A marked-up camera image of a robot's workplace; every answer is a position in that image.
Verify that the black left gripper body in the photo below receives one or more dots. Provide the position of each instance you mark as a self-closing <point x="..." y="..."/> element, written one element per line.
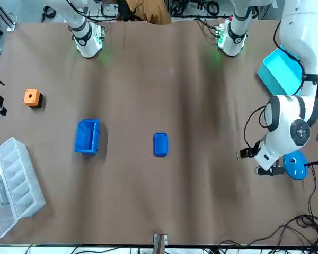
<point x="270" y="172"/>

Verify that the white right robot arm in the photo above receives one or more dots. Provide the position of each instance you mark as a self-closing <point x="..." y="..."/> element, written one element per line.
<point x="84" y="39"/>

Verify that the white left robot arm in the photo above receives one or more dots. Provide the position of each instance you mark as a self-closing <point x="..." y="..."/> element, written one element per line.
<point x="299" y="34"/>

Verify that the orange button box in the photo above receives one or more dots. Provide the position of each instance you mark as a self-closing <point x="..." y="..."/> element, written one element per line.
<point x="31" y="96"/>

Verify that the clear plastic organizer box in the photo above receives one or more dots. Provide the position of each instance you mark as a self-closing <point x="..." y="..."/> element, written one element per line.
<point x="16" y="180"/>

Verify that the blue storage box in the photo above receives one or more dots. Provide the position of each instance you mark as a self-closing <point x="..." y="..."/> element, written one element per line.
<point x="80" y="137"/>

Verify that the blue desk lamp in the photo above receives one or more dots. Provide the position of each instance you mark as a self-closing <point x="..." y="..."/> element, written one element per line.
<point x="294" y="165"/>

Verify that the teal plastic bin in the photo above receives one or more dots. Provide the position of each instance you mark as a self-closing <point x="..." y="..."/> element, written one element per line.
<point x="278" y="71"/>

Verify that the person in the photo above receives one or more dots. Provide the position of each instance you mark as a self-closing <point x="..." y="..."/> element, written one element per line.
<point x="151" y="10"/>

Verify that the aluminium frame profile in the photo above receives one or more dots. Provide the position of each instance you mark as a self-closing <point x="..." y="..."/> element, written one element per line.
<point x="5" y="18"/>

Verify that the aluminium post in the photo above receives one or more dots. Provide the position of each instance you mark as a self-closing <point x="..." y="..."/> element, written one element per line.
<point x="160" y="243"/>

